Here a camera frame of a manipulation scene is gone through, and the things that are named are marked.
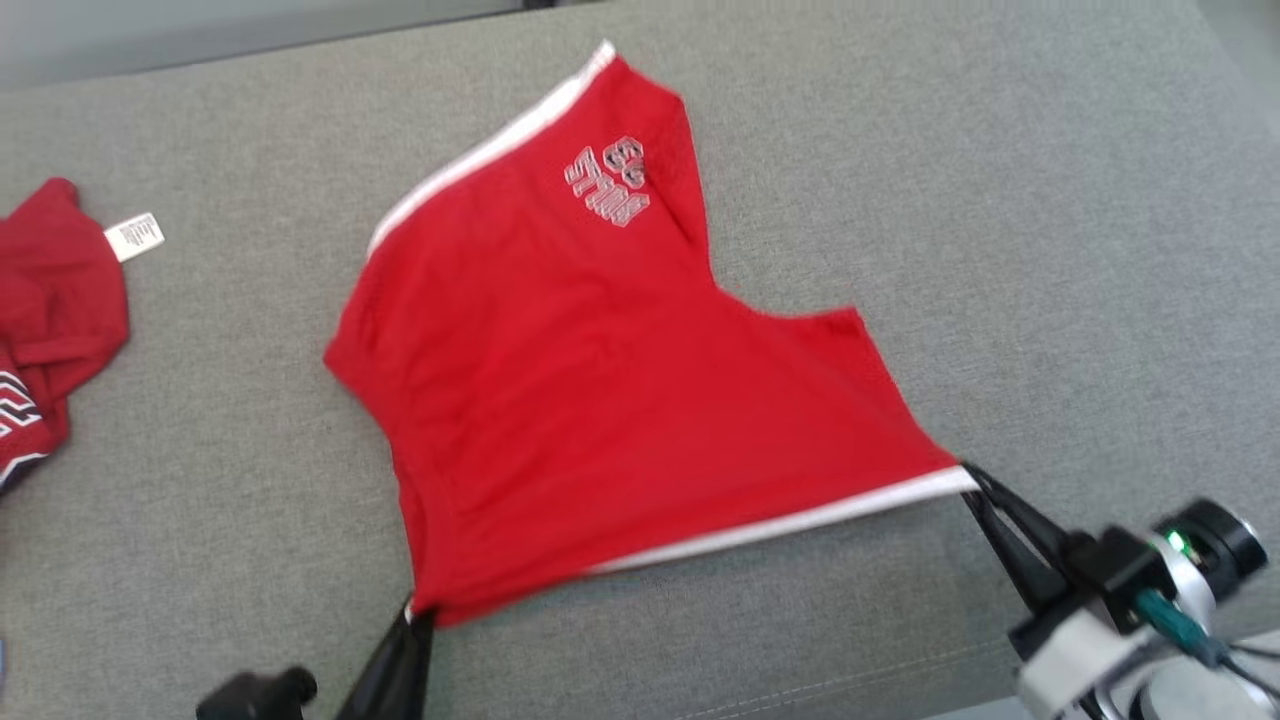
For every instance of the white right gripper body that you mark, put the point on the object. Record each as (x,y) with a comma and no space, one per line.
(1070,650)

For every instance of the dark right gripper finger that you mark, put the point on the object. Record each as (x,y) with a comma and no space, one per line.
(1030,580)
(1040,535)

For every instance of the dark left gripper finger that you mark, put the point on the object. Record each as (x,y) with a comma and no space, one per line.
(395,670)

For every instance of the red shorts with white trim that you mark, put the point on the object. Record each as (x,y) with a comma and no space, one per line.
(600,400)

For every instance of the red basketball jersey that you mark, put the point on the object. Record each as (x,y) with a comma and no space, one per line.
(50,300)

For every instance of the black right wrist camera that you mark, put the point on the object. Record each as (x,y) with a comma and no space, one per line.
(1115,575)

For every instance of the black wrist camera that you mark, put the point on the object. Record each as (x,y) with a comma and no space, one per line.
(1115,575)
(255,697)

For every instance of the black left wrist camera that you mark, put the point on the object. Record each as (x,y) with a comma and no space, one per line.
(255,697)

